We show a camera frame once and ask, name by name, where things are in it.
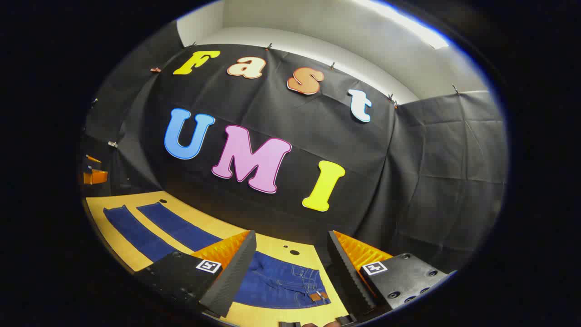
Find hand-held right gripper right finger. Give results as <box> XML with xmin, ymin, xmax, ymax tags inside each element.
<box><xmin>326</xmin><ymin>230</ymin><xmax>457</xmax><ymax>319</ymax></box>

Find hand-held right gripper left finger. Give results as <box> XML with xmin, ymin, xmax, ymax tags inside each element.
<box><xmin>135</xmin><ymin>230</ymin><xmax>257</xmax><ymax>318</ymax></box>

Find blue denim jeans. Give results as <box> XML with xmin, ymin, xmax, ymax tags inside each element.
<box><xmin>103</xmin><ymin>202</ymin><xmax>332</xmax><ymax>310</ymax></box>

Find row of backdrop clips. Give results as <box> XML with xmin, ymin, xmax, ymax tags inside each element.
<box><xmin>91</xmin><ymin>42</ymin><xmax>460</xmax><ymax>149</ymax></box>

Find black backdrop cloth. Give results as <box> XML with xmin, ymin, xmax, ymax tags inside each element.
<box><xmin>82</xmin><ymin>20</ymin><xmax>508</xmax><ymax>273</ymax></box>

